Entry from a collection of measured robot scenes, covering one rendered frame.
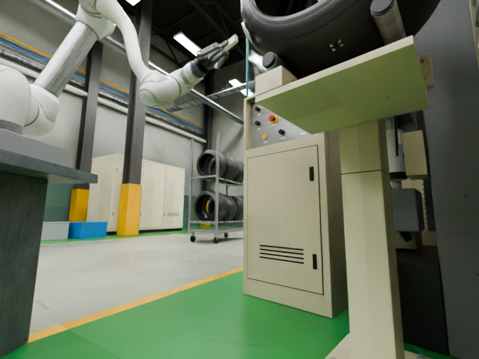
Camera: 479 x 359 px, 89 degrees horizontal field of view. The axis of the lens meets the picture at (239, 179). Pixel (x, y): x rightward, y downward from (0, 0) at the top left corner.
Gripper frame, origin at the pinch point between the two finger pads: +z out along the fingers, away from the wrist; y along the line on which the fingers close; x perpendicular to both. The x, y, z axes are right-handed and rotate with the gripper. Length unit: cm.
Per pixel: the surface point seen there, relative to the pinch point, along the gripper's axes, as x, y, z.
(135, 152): -155, 204, -493
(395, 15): 33, -7, 51
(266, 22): 16.2, -11.5, 23.1
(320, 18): 25.6, -11.1, 37.3
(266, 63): 28.1, -11.0, 21.2
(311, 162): 39, 57, -1
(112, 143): -293, 265, -784
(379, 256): 84, 26, 30
